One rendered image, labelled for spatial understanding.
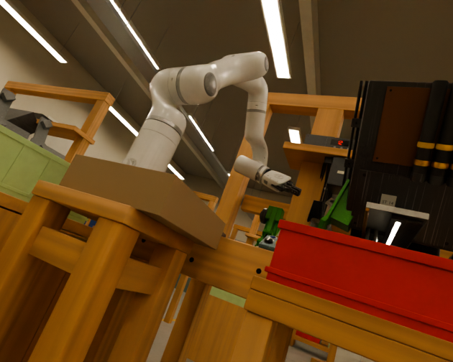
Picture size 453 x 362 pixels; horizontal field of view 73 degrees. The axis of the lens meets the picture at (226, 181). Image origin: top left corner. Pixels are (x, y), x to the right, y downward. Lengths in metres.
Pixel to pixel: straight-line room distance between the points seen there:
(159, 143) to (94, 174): 0.20
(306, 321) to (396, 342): 0.13
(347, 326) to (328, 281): 0.08
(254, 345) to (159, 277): 0.39
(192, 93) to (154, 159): 0.24
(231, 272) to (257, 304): 0.39
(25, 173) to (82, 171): 0.30
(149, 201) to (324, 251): 0.37
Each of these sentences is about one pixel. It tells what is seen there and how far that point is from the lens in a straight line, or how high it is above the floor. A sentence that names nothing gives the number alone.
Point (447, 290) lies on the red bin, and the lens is 0.60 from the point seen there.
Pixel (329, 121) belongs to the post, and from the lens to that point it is 1.82.
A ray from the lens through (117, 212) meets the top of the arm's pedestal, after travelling 0.70.
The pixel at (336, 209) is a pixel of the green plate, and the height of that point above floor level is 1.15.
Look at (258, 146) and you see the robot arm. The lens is 1.46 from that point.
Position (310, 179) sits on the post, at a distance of 1.65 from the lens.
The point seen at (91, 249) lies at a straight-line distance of 0.72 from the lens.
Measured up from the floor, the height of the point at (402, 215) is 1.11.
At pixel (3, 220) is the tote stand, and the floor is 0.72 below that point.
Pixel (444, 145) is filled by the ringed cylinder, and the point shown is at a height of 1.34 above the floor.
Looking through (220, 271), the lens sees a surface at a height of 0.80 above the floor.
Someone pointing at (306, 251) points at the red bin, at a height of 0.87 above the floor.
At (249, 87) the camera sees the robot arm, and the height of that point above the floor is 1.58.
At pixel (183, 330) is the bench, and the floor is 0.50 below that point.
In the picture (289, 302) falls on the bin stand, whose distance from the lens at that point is 0.56.
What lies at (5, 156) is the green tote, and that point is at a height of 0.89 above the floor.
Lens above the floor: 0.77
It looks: 18 degrees up
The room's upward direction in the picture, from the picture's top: 20 degrees clockwise
